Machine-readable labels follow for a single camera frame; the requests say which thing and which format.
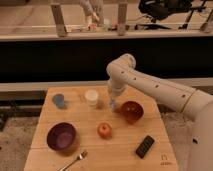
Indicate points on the right grey frame post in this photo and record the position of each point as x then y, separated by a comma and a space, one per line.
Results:
122, 11

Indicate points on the small grey-blue towel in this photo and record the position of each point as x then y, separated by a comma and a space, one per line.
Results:
113, 106

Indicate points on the grey frame post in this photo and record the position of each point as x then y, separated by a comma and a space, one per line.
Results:
122, 11
59, 20

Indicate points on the white cup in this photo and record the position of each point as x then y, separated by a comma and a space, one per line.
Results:
92, 97

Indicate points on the red apple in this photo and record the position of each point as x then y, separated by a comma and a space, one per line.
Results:
104, 130

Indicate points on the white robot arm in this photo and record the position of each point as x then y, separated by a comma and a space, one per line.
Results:
195, 104

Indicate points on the purple bowl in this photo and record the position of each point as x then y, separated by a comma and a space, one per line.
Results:
61, 136

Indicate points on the left grey frame post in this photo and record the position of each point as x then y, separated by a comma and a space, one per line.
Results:
59, 20

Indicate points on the red bowl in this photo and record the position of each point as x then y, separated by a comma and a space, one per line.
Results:
132, 111

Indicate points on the black office chair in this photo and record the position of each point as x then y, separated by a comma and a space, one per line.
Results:
161, 9

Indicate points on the silver fork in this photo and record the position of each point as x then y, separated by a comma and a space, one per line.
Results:
81, 156

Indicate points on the blue cup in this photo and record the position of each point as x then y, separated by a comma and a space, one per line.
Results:
58, 100

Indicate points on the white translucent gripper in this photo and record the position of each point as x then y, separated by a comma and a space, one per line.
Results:
113, 97

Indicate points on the black remote control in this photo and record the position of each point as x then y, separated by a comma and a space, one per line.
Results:
144, 146

